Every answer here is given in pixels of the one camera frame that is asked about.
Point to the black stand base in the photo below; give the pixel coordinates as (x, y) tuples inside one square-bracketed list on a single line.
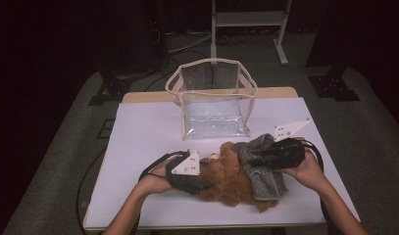
[(112, 91), (334, 88)]

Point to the brown teddy bear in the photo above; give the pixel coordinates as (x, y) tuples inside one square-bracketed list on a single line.
[(229, 182)]

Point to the black floor plate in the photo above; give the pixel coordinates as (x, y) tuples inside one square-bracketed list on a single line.
[(105, 129)]

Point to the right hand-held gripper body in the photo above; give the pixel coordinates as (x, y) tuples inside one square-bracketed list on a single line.
[(287, 153)]

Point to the wooden table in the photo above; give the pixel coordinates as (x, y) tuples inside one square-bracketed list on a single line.
[(148, 130)]

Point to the person's right hand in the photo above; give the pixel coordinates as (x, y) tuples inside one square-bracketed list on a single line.
[(309, 169)]

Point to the white metal stand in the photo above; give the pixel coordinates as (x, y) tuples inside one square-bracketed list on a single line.
[(249, 18)]

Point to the clear plastic bag beige trim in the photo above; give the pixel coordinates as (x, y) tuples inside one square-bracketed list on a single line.
[(213, 107)]

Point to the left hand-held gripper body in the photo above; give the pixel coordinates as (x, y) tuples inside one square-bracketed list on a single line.
[(184, 169)]

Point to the person's left hand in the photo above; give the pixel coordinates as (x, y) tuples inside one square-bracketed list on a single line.
[(156, 181)]

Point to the grey fluffy cloth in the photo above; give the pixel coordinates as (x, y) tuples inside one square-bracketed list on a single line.
[(265, 186)]

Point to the black equipment stand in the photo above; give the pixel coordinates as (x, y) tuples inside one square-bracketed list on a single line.
[(158, 32)]

